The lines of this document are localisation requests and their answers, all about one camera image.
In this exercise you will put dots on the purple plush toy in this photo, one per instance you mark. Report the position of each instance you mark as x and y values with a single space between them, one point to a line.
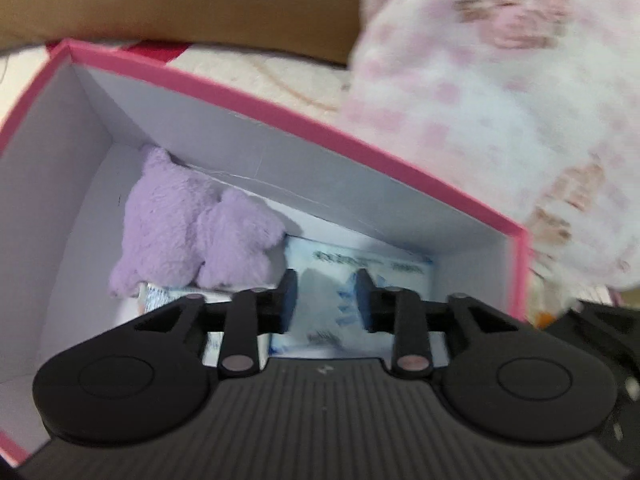
180 220

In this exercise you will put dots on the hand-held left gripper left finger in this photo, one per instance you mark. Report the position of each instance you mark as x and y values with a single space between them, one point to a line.
289 305

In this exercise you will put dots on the blue tissue packet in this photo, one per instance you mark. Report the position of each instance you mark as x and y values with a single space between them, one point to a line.
325 290

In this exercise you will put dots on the orange makeup sponge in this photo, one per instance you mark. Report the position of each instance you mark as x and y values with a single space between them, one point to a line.
546 318

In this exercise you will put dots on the pink checked pillow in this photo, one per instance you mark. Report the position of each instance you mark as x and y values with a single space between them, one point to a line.
500 110

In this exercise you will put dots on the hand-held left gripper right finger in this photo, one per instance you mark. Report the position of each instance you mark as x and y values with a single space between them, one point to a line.
362 305

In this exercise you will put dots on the small white blue carton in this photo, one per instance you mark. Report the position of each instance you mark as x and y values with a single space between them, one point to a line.
160 297

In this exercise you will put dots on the pink cardboard box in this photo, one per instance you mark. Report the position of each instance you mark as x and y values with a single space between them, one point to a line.
300 170

